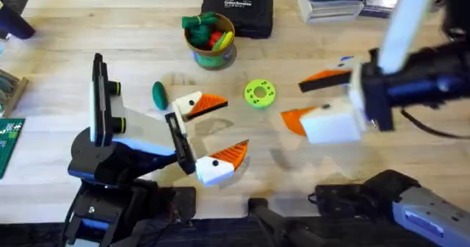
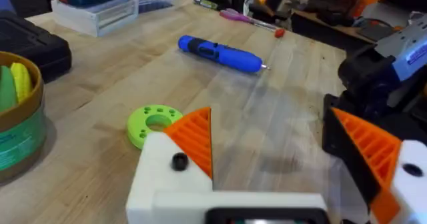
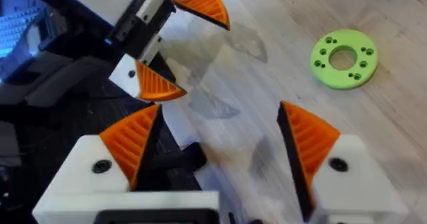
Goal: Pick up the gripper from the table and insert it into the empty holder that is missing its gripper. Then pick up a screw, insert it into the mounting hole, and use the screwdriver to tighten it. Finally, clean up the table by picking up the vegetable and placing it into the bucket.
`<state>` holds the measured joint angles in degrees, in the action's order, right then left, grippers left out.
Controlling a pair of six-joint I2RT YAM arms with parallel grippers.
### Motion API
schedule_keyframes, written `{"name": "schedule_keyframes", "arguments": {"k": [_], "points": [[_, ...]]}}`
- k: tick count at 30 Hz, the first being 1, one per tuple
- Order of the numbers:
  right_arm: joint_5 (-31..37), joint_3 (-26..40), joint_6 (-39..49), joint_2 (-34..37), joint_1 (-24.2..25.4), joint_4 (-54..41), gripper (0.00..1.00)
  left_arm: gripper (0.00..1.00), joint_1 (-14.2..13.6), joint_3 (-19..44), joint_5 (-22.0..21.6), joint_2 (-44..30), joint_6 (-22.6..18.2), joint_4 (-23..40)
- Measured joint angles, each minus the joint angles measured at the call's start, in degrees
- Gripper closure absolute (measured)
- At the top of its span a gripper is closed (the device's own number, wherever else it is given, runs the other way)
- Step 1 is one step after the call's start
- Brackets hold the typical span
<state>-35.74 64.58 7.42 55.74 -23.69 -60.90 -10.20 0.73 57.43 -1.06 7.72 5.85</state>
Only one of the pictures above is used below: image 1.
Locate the brown tub with toys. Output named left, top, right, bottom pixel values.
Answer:
left=181, top=11, right=238, bottom=71

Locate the right pale upright wrist plate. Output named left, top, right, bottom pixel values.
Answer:
left=377, top=0, right=435, bottom=76

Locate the dark blue cylindrical tool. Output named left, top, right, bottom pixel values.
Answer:
left=0, top=1, right=37, bottom=41

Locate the left black upright wrist plate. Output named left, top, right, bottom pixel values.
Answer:
left=89, top=52, right=112, bottom=148

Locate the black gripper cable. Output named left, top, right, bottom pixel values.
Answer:
left=399, top=108, right=470, bottom=140

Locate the green board with blocks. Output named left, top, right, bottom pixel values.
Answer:
left=0, top=117, right=26, bottom=181

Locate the black tool case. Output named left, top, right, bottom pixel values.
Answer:
left=200, top=0, right=275, bottom=40

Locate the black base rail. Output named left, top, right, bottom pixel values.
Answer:
left=0, top=217, right=470, bottom=247

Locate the green toy vegetable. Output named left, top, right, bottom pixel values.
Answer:
left=151, top=80, right=170, bottom=112

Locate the green disc with holes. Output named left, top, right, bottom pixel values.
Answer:
left=243, top=78, right=277, bottom=110

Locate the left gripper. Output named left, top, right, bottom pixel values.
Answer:
left=108, top=79, right=251, bottom=187

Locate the stack of flat boxes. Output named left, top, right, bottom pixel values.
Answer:
left=297, top=0, right=368, bottom=24

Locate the wooden box with tools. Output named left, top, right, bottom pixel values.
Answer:
left=0, top=68, right=30, bottom=118

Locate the flat printed packet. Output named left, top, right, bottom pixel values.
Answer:
left=358, top=0, right=405, bottom=19

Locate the black mount post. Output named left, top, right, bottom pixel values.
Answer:
left=247, top=197, right=333, bottom=247

